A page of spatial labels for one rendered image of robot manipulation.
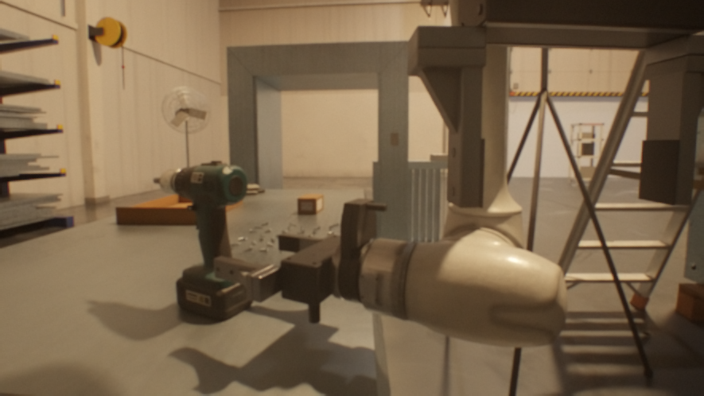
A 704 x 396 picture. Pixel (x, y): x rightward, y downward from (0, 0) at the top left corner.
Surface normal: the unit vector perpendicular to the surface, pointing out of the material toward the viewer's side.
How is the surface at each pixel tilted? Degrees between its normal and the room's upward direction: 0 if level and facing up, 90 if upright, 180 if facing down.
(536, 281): 45
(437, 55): 90
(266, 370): 0
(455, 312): 95
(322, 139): 90
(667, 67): 90
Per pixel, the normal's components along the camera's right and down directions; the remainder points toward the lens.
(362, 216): 0.90, 0.04
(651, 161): -1.00, 0.00
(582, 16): 0.02, 0.09
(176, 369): 0.00, -1.00
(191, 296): -0.44, 0.08
